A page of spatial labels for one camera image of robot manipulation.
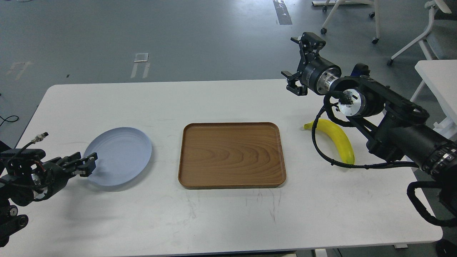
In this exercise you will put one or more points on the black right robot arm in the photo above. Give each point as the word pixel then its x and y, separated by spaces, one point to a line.
pixel 394 126

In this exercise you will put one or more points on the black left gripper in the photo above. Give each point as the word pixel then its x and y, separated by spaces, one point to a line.
pixel 57 176

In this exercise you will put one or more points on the white side table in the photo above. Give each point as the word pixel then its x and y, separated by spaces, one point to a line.
pixel 440 76

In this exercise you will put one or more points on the yellow banana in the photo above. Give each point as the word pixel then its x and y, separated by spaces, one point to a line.
pixel 339 138

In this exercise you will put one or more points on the white rolling chair base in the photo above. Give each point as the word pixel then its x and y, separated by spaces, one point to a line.
pixel 352 14

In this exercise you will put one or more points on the brown wooden tray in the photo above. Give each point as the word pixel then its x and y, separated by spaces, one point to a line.
pixel 231 155

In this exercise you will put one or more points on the white office chair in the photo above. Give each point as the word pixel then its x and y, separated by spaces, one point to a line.
pixel 438 40

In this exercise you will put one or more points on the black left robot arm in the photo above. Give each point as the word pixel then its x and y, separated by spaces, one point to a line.
pixel 29 179

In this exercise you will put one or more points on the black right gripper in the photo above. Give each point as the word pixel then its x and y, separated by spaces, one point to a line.
pixel 315 72

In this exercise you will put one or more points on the light blue plate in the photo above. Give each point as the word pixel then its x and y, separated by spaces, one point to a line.
pixel 122 154

